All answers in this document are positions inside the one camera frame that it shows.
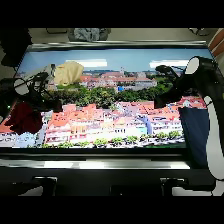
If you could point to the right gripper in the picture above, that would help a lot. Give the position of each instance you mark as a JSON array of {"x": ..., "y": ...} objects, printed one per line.
[{"x": 166, "y": 98}]

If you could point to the cream shirt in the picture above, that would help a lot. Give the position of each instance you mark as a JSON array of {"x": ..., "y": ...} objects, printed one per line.
[{"x": 68, "y": 73}]

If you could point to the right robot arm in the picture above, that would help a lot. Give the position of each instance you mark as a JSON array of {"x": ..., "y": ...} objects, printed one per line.
[{"x": 207, "y": 71}]

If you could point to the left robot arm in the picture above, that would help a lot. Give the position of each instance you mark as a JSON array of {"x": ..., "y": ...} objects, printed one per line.
[{"x": 20, "y": 87}]

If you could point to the heap of clothes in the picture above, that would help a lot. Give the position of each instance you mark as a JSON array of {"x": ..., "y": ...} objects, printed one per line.
[{"x": 87, "y": 34}]

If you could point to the grey garment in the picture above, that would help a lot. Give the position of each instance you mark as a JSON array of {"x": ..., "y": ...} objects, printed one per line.
[{"x": 50, "y": 71}]

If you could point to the red garment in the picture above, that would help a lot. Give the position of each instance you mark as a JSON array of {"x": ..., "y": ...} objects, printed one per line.
[{"x": 25, "y": 118}]

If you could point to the silver frame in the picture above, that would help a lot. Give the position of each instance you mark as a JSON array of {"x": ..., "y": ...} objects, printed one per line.
[{"x": 116, "y": 164}]

